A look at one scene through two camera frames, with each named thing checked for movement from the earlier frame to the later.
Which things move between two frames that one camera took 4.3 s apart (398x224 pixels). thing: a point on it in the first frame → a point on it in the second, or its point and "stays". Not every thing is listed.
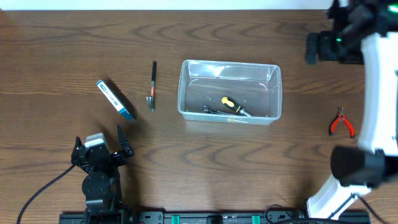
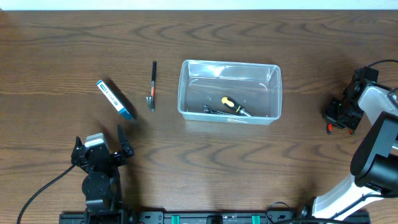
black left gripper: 127,152 stays
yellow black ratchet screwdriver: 232,103 stays
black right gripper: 329,53 → 328,115
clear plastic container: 255,87 stays
